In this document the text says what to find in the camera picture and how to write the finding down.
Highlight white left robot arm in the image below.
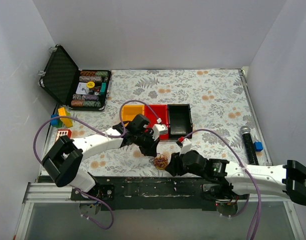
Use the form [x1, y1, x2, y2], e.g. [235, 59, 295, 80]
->
[41, 114, 168, 200]

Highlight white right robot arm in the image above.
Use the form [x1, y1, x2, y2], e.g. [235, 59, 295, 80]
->
[165, 150, 306, 206]

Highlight yellow plastic bin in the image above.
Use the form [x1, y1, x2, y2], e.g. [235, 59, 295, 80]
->
[121, 105, 145, 122]

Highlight red plastic bin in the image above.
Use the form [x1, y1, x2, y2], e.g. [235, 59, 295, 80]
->
[144, 104, 169, 128]

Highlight black plastic bin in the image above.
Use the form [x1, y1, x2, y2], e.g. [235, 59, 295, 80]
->
[167, 104, 193, 140]

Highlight floral table mat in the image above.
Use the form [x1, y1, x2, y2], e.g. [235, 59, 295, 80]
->
[40, 68, 272, 179]

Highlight yellow round chip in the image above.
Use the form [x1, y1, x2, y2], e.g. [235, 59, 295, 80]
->
[86, 81, 95, 89]

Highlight black poker chip case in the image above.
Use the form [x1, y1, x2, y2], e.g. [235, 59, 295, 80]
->
[38, 44, 112, 112]

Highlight black microphone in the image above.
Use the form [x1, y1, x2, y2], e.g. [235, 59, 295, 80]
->
[240, 125, 259, 166]

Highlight red white toy block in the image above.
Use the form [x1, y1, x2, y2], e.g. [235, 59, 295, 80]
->
[55, 129, 72, 142]

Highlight yellow toy brick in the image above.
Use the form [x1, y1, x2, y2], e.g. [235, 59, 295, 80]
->
[58, 107, 73, 128]

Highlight blue toy brick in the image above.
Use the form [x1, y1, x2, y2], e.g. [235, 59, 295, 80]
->
[50, 114, 60, 128]

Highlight blue toy block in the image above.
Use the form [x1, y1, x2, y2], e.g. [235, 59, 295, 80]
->
[253, 141, 264, 152]

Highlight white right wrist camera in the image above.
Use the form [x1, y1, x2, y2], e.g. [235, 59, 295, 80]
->
[176, 137, 192, 155]

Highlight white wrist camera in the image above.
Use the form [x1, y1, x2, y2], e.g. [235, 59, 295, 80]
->
[176, 137, 192, 155]
[152, 124, 168, 140]

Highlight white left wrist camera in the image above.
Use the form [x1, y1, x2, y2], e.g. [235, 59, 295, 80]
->
[152, 124, 168, 140]

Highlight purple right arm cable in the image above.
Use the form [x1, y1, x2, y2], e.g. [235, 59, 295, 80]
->
[184, 128, 262, 240]

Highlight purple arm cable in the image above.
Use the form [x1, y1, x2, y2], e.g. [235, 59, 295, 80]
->
[33, 99, 162, 230]
[184, 128, 262, 240]

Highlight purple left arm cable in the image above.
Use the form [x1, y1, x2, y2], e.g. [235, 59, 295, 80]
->
[33, 99, 162, 230]

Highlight aluminium frame rail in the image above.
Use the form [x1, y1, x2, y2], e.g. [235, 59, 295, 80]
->
[14, 181, 80, 237]

